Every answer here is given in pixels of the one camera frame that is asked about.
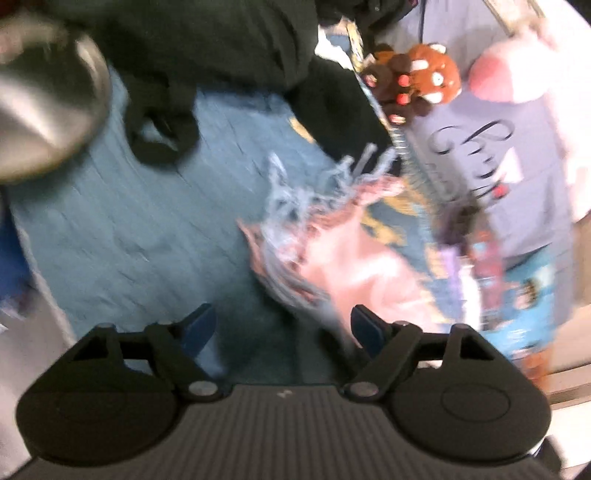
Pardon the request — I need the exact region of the dark blue cloth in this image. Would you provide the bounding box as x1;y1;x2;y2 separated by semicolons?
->
0;208;34;315

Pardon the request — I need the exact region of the round grey metal object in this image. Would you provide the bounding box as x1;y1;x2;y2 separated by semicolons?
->
0;14;114;185

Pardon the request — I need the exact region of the dark brown plush bear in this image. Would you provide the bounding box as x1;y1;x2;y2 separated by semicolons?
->
360;44;419;125

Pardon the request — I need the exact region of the pink tasselled scarf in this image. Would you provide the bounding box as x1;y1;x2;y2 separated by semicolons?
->
235;143;444;352

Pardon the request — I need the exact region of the red panda plush toy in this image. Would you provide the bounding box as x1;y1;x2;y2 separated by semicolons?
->
406;42;462;116

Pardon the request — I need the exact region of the blue cartoon pillow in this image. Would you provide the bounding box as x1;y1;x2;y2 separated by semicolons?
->
501;249;561;365

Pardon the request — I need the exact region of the grey script pillow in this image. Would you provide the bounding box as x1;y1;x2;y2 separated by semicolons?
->
397;0;573;259

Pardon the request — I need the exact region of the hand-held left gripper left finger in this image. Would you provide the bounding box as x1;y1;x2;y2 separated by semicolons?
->
74;302;218;401

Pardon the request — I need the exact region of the orange bag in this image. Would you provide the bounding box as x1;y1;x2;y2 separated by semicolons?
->
522;351;555;384

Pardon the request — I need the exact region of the black folded garment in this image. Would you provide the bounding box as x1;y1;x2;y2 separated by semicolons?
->
286;58;400;169

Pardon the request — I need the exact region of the stack of folded clothes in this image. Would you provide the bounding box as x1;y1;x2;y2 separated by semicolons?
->
462;208;506;289

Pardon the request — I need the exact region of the black jacket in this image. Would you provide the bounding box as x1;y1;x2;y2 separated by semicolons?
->
55;0;324;167

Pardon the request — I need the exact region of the pink plush pillow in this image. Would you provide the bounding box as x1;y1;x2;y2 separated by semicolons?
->
468;25;571;103

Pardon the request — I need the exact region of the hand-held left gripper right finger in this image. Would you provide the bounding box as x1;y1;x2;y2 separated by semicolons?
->
344;305;509;401

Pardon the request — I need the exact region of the purple folded cloth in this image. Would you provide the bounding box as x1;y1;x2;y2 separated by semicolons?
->
434;244;472;289

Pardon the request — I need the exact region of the teal printed quilt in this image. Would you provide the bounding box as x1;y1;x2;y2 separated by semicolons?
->
9;60;462;384

